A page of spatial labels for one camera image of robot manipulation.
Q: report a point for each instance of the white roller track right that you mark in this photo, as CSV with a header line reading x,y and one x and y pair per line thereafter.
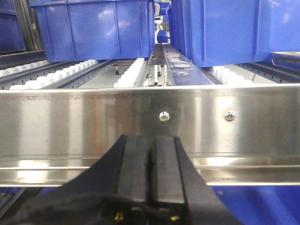
x,y
226,76

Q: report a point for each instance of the steel centre divider rail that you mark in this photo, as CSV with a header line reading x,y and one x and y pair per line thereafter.
x,y
178,69

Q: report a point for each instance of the white roller track left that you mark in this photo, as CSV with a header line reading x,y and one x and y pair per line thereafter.
x,y
45,75

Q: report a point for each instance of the white roller track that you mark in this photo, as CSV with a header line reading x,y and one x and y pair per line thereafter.
x,y
226,76
45,75
129,77

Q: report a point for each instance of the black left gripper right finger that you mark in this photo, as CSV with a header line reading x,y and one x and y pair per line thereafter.
x,y
178,190

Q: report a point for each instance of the blue bin far left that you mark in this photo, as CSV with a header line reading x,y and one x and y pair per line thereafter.
x,y
11,38

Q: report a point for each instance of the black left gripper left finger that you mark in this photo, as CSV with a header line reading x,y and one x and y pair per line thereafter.
x,y
110,192

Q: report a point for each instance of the white roller track middle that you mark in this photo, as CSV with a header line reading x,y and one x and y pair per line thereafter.
x,y
129,77

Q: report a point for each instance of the blue bin upper right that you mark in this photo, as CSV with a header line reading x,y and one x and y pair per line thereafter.
x,y
218,32

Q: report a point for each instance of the blue bin upper left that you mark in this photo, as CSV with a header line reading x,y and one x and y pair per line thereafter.
x,y
78,30

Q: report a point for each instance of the steel shelf front rail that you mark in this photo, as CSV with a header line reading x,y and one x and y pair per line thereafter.
x,y
234,135

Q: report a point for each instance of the blue bin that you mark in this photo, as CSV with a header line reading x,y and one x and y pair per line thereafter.
x,y
11,38
218,32
78,30

